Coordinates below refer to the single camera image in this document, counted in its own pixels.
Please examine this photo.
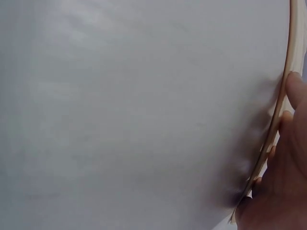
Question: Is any person's right hand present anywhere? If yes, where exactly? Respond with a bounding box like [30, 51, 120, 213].
[236, 71, 307, 230]

